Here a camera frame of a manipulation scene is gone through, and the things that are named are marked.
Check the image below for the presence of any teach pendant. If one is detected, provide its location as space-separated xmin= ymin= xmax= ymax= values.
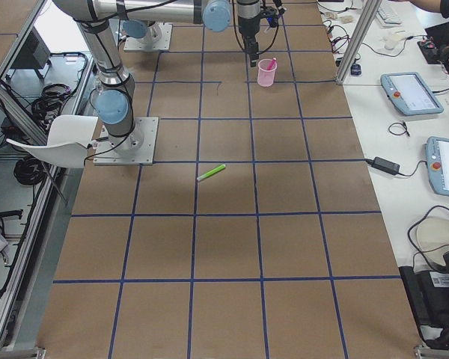
xmin=380 ymin=72 xmax=444 ymax=116
xmin=425 ymin=136 xmax=449 ymax=196

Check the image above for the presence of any white plastic chair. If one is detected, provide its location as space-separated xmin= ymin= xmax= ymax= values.
xmin=7 ymin=114 xmax=98 ymax=168

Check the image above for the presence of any blue plaid pouch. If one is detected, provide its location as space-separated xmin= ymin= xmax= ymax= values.
xmin=350 ymin=64 xmax=362 ymax=76

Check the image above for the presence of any green highlighter pen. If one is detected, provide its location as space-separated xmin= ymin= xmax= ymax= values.
xmin=196 ymin=164 xmax=226 ymax=182

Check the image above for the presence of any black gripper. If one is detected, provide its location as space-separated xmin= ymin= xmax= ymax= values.
xmin=243 ymin=35 xmax=259 ymax=67

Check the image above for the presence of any pink mesh cup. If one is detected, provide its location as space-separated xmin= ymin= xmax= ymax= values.
xmin=257 ymin=58 xmax=278 ymax=88

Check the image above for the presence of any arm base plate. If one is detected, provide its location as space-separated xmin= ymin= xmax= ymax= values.
xmin=122 ymin=20 xmax=172 ymax=52
xmin=93 ymin=117 xmax=159 ymax=165

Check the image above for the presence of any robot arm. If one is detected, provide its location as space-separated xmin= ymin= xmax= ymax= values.
xmin=122 ymin=19 xmax=162 ymax=42
xmin=54 ymin=1 xmax=234 ymax=153

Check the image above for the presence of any near teach pendant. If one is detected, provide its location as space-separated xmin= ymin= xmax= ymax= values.
xmin=425 ymin=136 xmax=449 ymax=196

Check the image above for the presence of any pink highlighter pen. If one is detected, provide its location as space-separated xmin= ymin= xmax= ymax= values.
xmin=267 ymin=58 xmax=276 ymax=71

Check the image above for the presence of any black power adapter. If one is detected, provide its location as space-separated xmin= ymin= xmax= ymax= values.
xmin=372 ymin=157 xmax=400 ymax=176

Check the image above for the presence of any far teach pendant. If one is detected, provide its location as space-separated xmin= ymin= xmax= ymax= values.
xmin=380 ymin=72 xmax=444 ymax=116

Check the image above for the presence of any aluminium frame post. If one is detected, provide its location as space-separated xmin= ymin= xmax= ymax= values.
xmin=335 ymin=0 xmax=381 ymax=85

